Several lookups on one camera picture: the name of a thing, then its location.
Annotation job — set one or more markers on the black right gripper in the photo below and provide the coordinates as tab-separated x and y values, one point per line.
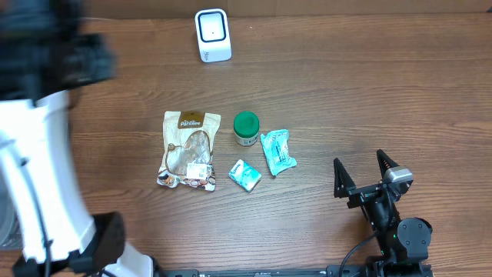
344	183

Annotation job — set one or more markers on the teal tissue pack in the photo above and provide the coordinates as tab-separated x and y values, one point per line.
276	151

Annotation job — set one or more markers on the small teal gum pack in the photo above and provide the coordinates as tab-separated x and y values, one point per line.
245	175

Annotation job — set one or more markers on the green lid jar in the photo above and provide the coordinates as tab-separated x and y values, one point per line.
246	127

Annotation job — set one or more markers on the brown clear snack bag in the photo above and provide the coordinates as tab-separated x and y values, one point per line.
188	150

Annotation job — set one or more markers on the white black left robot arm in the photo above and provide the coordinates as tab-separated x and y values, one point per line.
44	55

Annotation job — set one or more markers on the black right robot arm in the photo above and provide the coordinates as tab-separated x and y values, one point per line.
403	243

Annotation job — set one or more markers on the white barcode scanner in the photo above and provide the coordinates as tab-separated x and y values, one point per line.
213	36

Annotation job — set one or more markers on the grey plastic mesh basket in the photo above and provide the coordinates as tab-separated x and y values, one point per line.
10	232

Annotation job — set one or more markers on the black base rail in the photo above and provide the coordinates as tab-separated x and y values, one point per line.
253	273

